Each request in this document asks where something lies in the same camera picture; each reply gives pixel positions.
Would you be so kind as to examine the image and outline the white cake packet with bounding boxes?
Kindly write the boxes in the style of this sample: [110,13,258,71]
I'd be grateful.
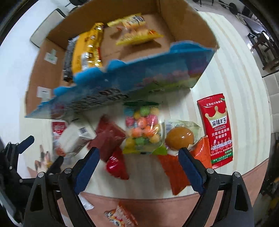
[56,123,96,156]

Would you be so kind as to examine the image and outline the dark red packet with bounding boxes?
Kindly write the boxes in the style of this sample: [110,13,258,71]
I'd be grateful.
[87,114,126,162]

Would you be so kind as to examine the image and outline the orange snack packet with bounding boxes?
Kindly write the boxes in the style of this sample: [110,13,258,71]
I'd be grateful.
[158,136,212,195]

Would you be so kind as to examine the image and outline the orange panda seeds bag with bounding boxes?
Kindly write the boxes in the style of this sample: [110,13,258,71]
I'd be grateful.
[104,202,138,227]

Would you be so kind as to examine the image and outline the braised egg packet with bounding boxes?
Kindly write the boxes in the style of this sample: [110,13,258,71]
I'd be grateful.
[164,119,201,156]

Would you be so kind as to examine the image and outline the colourful candy balls bag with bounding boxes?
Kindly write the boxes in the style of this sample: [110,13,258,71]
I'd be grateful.
[122,100,167,156]

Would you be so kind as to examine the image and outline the red crown spicy strip packet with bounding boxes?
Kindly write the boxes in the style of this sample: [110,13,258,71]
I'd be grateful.
[197,94,233,169]

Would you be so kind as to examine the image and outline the large yellow black snack bag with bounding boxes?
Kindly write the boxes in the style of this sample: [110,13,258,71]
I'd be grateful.
[62,23,104,83]

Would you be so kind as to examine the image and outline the yellow puffed snack bag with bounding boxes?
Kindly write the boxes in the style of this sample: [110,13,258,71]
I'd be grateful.
[107,13,164,46]

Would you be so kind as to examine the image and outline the white grey snack packet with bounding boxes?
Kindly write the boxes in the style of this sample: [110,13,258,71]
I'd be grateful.
[78,193,94,211]

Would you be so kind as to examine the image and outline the white red spicy strips pouch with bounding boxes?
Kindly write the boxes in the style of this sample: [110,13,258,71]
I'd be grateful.
[51,120,68,156]

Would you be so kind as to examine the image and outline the small shiny red packet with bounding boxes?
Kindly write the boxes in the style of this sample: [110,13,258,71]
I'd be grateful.
[106,147,129,180]

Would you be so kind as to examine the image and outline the cat print tablecloth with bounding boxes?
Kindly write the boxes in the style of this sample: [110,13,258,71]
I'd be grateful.
[23,1,270,226]

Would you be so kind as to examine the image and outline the white chair with blue cushion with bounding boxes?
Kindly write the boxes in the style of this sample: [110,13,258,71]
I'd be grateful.
[30,8,66,48]

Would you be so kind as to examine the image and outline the cardboard milk box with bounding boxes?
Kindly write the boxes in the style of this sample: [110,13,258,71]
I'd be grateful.
[25,1,219,119]

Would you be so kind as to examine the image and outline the dark wooden chair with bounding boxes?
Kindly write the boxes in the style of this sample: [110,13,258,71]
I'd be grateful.
[247,31,278,72]

